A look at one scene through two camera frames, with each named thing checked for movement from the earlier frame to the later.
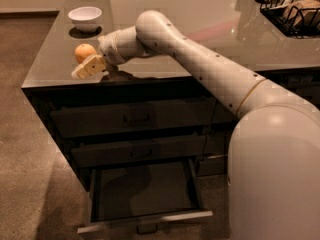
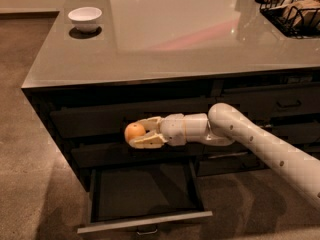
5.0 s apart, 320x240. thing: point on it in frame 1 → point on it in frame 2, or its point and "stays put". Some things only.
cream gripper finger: x=93 y=68 → x=150 y=141
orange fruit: x=84 y=51 → x=133 y=130
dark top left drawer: x=87 y=121 stays put
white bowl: x=85 y=18 stays put
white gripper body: x=108 y=49 → x=172 y=128
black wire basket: x=292 y=8 stays put
